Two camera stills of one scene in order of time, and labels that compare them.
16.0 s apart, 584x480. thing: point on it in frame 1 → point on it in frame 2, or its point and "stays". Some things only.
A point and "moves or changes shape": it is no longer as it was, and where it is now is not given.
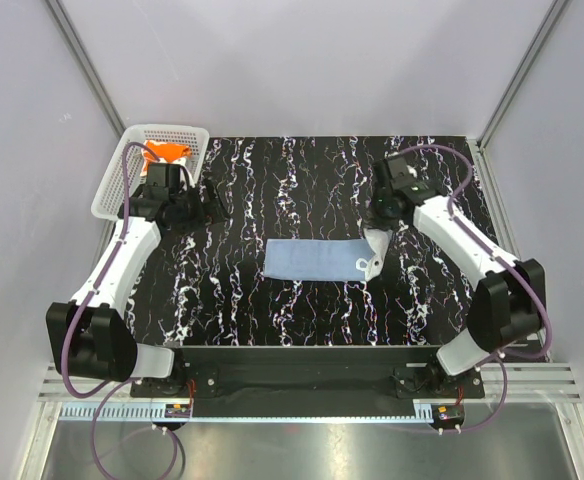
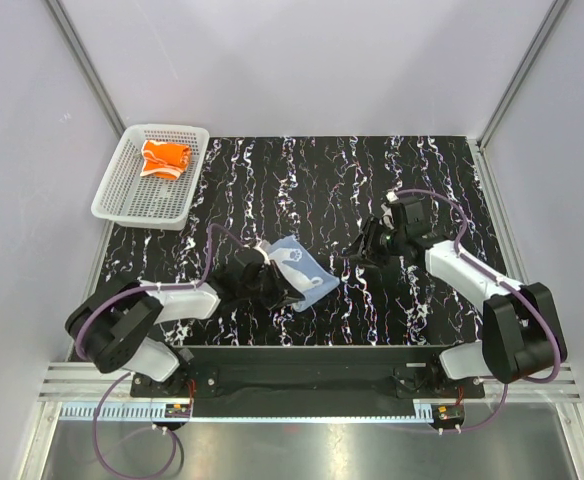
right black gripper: [386, 225] → [360, 246]
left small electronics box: [174, 410] stays
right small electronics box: [448, 414] stays
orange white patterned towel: [168, 152] stays
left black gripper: [201, 212] → [282, 292]
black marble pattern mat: [206, 285] stays
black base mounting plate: [353, 372] stays
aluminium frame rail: [525, 383] stays
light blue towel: [328, 259] moves or changes shape
